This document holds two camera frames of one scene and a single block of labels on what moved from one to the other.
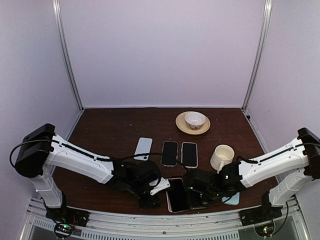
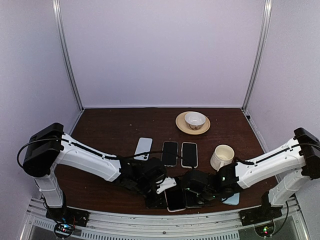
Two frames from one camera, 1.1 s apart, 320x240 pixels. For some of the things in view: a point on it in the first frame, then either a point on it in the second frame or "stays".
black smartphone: (169, 155) stays
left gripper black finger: (150, 202) -> (154, 200)
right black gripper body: (213, 194) stays
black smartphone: (189, 154) stays
